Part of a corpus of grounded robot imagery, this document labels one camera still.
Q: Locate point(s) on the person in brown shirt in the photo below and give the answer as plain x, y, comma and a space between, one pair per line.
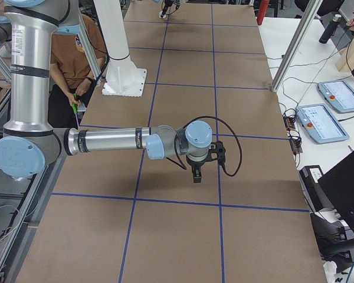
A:
73, 78

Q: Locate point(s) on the black electronics box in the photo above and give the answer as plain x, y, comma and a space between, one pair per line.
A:
315, 197

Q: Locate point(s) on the red fire extinguisher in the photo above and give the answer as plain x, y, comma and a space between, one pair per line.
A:
262, 11

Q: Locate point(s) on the white camera stand column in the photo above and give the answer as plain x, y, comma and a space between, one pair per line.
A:
123, 78

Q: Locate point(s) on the blue teach pendant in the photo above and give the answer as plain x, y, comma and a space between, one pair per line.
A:
321, 125
339, 94

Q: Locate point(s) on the black laptop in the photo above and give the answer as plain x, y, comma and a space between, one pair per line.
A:
338, 186

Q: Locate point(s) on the black water bottle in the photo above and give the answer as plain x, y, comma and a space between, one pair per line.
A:
330, 29

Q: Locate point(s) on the small orange circuit board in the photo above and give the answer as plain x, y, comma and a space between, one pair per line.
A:
293, 134

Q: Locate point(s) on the blue and cream call bell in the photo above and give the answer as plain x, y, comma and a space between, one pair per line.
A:
162, 15

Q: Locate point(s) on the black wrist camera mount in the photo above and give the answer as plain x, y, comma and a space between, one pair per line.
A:
216, 152

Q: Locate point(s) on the wooden board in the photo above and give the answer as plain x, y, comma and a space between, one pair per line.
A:
352, 50

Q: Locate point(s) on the far blue teach pendant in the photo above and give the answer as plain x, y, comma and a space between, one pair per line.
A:
339, 94

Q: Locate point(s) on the near blue teach pendant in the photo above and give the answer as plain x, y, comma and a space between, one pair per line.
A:
321, 125

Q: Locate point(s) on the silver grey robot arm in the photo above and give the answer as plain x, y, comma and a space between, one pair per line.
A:
30, 143

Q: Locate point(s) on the green handled tool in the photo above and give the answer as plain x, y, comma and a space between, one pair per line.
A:
75, 109

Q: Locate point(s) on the aluminium frame post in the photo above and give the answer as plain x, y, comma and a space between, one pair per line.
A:
303, 26

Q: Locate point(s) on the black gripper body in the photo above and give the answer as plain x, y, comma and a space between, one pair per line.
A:
165, 6
194, 163

